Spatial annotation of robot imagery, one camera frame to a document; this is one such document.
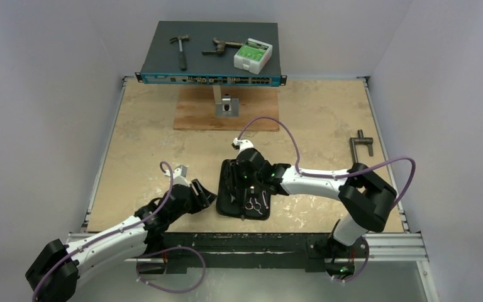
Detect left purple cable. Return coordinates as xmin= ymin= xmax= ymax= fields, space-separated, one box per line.
xmin=31 ymin=161 xmax=175 ymax=302

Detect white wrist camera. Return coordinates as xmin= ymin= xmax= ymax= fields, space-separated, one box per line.
xmin=172 ymin=165 xmax=191 ymax=187
xmin=231 ymin=138 xmax=254 ymax=152

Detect silver scissors in case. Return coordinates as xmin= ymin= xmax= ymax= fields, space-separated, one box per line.
xmin=249 ymin=186 xmax=269 ymax=215

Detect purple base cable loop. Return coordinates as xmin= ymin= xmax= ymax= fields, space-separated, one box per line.
xmin=136 ymin=245 xmax=207 ymax=293

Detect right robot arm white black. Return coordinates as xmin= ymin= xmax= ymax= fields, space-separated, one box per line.
xmin=235 ymin=148 xmax=397 ymax=256

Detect dark metal clamp bar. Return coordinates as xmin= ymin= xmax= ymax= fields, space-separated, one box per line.
xmin=349 ymin=129 xmax=374 ymax=165

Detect white green plastic box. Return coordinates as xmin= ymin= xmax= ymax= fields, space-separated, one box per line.
xmin=233 ymin=38 xmax=273 ymax=74

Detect metal stand bracket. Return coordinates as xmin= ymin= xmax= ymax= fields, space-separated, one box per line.
xmin=213 ymin=85 xmax=240 ymax=118

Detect wooden board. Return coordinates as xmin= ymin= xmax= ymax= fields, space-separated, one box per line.
xmin=173 ymin=85 xmax=279 ymax=131

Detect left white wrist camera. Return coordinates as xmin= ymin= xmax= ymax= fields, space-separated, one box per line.
xmin=172 ymin=165 xmax=191 ymax=187

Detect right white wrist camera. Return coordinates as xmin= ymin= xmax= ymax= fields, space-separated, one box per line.
xmin=231 ymin=138 xmax=254 ymax=152

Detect claw hammer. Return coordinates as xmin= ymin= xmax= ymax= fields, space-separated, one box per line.
xmin=169 ymin=35 xmax=189 ymax=71

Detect black zippered tool case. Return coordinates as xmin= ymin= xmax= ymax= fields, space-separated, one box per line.
xmin=216 ymin=159 xmax=271 ymax=220

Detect silver thinning scissors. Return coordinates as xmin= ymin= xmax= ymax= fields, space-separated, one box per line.
xmin=244 ymin=199 xmax=262 ymax=215

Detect rusty metal clamp tool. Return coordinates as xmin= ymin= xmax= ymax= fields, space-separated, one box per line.
xmin=201 ymin=38 xmax=243 ymax=56

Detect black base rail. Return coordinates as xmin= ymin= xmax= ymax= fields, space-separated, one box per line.
xmin=132 ymin=232 xmax=369 ymax=277

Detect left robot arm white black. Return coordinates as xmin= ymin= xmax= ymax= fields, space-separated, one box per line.
xmin=25 ymin=179 xmax=217 ymax=301

